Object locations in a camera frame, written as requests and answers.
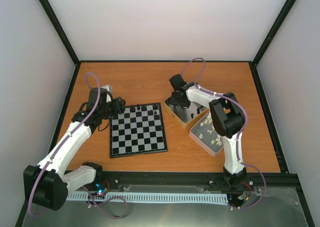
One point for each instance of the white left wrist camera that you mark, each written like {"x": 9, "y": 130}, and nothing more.
{"x": 108, "y": 90}

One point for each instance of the black frame post right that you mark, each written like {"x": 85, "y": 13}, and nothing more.
{"x": 282, "y": 15}

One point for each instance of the black frame post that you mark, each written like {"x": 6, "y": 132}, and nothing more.
{"x": 49, "y": 11}
{"x": 282, "y": 15}

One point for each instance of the silver tin lid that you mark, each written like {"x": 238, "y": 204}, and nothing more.
{"x": 211, "y": 141}

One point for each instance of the black pawn chess piece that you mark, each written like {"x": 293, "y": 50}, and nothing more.
{"x": 150, "y": 112}

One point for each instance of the black white chess board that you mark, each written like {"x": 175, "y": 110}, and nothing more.
{"x": 135, "y": 133}

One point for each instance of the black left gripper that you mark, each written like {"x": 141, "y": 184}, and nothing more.
{"x": 119, "y": 107}

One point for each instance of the light blue cable duct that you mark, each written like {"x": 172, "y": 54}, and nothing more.
{"x": 163, "y": 198}

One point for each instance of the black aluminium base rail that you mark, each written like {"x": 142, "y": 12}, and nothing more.
{"x": 211, "y": 181}

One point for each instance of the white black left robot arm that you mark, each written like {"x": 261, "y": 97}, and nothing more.
{"x": 47, "y": 184}

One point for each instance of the black frame post left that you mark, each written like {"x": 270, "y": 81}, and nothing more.
{"x": 49, "y": 11}

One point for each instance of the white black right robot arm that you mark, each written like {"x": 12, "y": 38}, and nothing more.
{"x": 228, "y": 117}

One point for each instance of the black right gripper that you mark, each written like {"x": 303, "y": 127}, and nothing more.
{"x": 173, "y": 102}

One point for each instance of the gold metal tin box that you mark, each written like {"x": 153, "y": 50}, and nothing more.
{"x": 183, "y": 116}

